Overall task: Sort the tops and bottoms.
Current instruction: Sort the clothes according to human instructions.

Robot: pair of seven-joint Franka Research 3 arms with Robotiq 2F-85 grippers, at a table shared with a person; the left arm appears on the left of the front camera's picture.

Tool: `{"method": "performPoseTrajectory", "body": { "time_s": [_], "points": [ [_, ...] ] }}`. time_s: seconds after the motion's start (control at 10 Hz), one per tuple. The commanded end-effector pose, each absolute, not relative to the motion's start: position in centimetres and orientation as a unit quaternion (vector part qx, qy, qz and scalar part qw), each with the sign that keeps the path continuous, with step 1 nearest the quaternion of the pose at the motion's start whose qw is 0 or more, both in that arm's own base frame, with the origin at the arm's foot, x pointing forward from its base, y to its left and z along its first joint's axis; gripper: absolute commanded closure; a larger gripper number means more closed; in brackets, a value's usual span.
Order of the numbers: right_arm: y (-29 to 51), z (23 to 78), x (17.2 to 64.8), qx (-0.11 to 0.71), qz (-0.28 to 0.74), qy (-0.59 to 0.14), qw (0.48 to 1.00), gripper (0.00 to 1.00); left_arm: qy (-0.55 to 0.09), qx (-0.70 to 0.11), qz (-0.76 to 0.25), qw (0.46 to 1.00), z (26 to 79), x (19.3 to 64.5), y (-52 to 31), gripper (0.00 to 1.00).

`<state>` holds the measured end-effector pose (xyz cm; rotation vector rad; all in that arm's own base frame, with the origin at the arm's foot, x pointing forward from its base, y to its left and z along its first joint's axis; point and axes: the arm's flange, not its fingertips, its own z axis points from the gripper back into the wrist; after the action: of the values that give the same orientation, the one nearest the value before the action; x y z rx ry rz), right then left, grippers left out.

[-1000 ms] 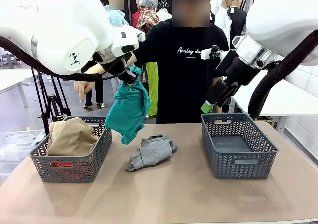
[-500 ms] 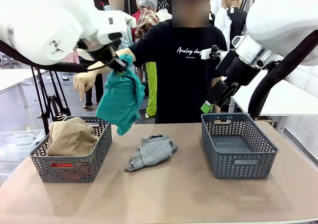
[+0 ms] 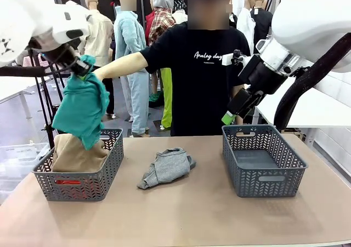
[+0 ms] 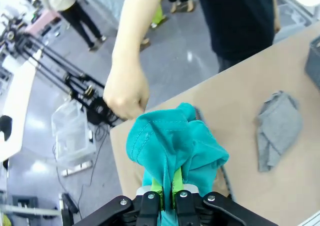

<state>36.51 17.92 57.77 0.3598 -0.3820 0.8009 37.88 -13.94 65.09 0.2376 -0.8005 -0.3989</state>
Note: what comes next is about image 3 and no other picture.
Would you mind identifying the beige knit garment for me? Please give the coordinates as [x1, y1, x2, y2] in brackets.
[51, 134, 109, 173]

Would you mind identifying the person in black T-shirt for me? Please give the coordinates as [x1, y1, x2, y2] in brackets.
[139, 0, 252, 137]

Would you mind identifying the mannequin in light blue fleece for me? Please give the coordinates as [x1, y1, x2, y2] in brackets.
[113, 0, 150, 137]

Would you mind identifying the white side table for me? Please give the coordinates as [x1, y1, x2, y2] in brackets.
[254, 71, 351, 129]

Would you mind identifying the white desk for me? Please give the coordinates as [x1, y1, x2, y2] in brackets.
[0, 76, 52, 120]

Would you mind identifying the black sleeved right arm cable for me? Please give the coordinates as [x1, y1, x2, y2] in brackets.
[274, 33, 351, 130]

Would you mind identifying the mannequin in cream shirt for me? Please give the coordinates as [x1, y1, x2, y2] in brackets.
[78, 0, 115, 115]

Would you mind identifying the grey marl garment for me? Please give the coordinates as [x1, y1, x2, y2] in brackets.
[136, 147, 197, 189]

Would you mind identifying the mannequin in white shirt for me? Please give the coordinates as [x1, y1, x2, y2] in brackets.
[236, 0, 257, 48]

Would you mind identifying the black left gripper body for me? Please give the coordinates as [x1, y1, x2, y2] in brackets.
[68, 55, 95, 77]

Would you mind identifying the mannequin in hood and plaid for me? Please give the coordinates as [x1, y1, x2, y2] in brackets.
[145, 0, 178, 130]

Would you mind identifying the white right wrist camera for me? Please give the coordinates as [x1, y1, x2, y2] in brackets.
[222, 49, 245, 66]

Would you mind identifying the grey lattice plastic basket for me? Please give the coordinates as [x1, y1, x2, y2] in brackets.
[32, 127, 124, 202]
[221, 124, 308, 198]

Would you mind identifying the mannequin in black shirt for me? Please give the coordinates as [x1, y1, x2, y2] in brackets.
[251, 0, 274, 54]

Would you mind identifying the black camera tripod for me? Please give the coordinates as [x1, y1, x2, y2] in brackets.
[27, 48, 66, 149]

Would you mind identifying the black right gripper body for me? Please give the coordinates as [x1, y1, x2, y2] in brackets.
[227, 87, 265, 118]

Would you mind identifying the person's right forearm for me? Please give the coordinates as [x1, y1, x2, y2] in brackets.
[108, 51, 144, 78]

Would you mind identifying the clear plastic storage bin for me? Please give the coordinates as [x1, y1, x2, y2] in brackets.
[0, 142, 50, 204]

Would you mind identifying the teal garment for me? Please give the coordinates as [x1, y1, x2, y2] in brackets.
[52, 54, 110, 151]

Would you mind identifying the person's right hand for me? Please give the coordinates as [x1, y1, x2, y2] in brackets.
[92, 65, 110, 81]

